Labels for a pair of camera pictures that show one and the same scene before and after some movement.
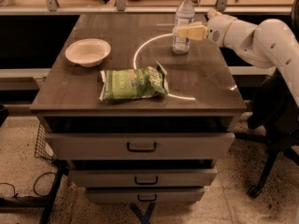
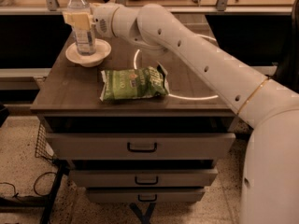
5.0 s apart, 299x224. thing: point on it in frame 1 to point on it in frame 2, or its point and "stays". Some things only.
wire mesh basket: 43,147 stays
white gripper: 217,29 to 102,20
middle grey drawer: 142,177 stays
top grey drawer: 140,146 stays
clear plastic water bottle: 184,16 to 85,39
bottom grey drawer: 145,194 stays
